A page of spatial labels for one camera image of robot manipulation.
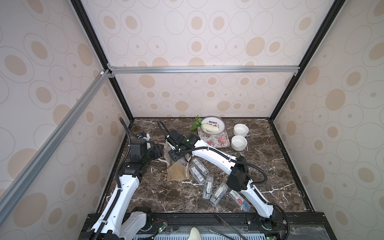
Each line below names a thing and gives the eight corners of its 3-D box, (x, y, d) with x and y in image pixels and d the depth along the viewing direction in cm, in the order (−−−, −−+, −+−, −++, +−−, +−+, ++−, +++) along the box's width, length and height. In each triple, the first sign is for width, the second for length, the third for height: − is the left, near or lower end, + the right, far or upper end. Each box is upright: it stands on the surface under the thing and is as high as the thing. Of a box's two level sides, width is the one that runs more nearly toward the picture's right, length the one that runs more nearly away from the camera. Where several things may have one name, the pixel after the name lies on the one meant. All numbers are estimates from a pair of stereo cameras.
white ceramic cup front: (232, 151, 103) (233, 147, 99) (230, 139, 110) (231, 135, 106) (247, 151, 103) (249, 147, 99) (244, 139, 110) (245, 135, 106)
